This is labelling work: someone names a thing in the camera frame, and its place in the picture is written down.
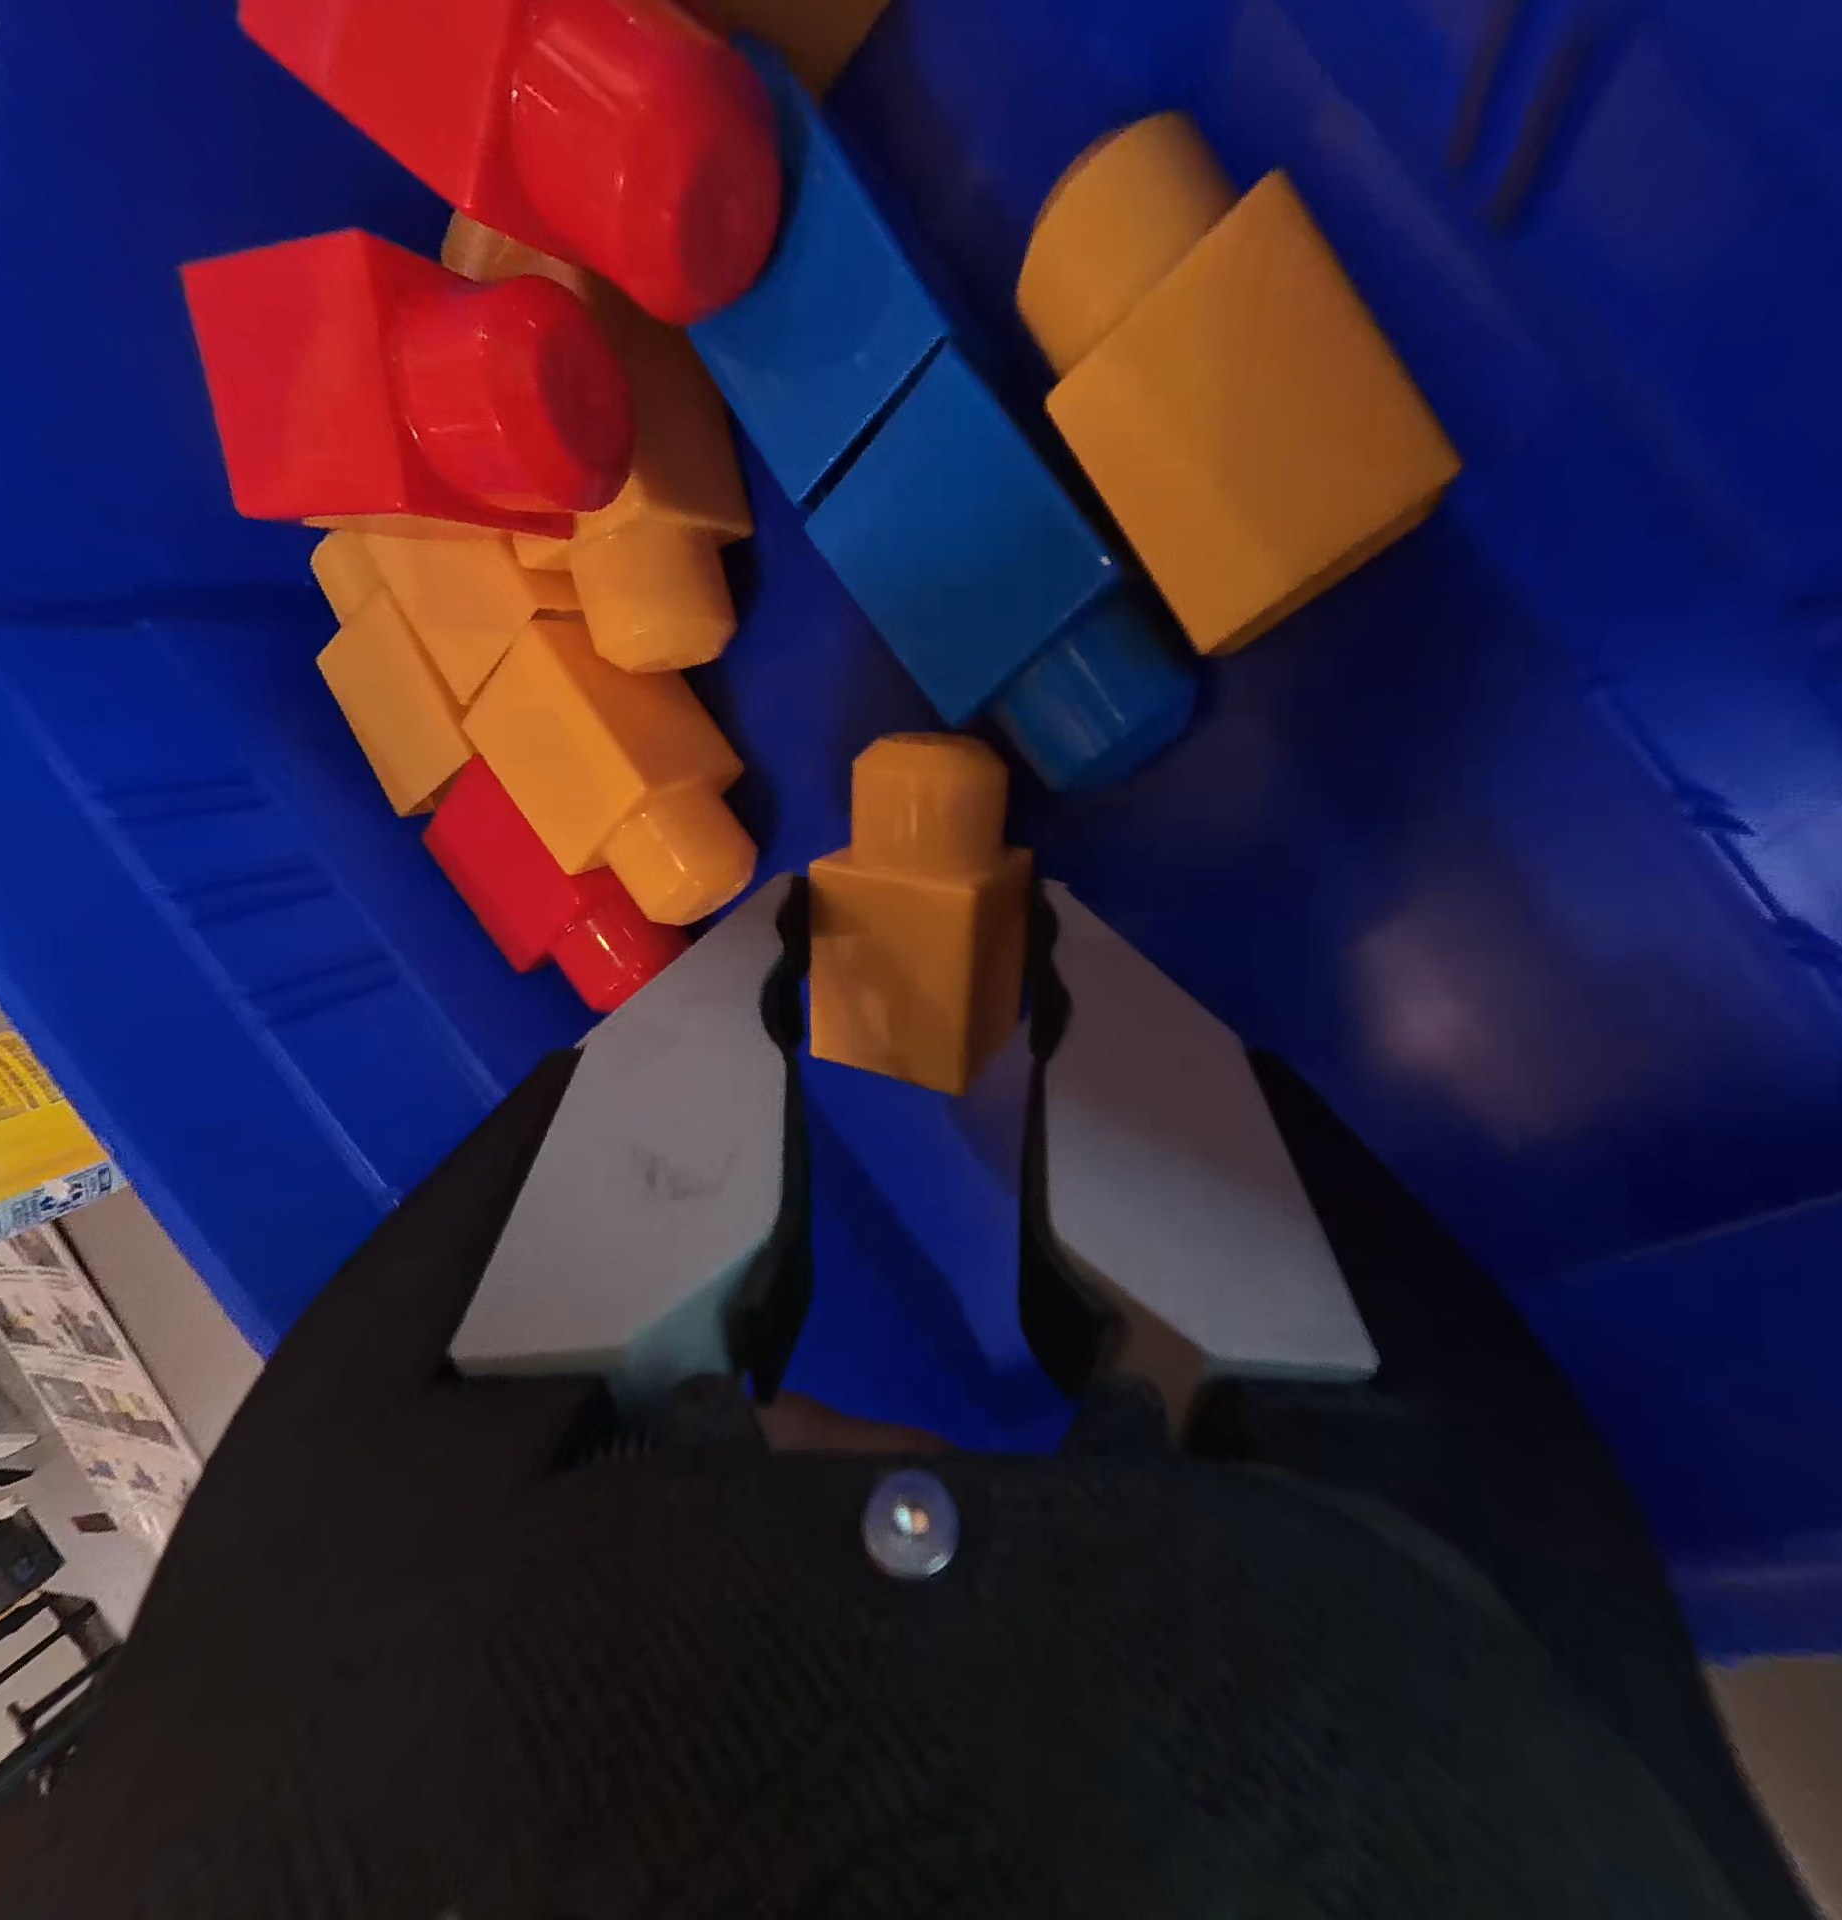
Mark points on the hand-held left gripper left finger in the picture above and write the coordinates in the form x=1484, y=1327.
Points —
x=636, y=1200

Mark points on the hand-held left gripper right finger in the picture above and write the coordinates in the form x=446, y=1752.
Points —
x=1192, y=1200

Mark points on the yellow mega block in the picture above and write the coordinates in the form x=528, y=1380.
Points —
x=922, y=946

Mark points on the blue plastic bin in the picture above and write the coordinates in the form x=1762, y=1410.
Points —
x=1523, y=900

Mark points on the pile of mixed mega blocks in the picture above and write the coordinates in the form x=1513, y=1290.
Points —
x=1253, y=421

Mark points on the blue white wipes canister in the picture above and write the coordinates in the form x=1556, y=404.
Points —
x=16, y=1134

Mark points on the pile of printed papers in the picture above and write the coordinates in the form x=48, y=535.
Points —
x=52, y=1441

